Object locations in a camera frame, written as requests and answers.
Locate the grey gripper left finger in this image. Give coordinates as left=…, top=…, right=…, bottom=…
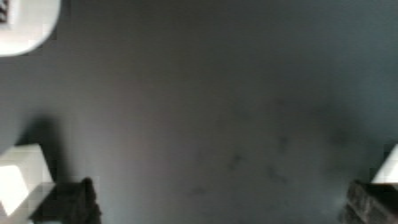
left=30, top=178, right=101, bottom=224

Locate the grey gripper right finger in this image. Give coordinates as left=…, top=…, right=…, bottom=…
left=341, top=181, right=398, bottom=224

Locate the white lamp shade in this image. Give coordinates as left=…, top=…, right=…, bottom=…
left=0, top=0, right=62, bottom=57

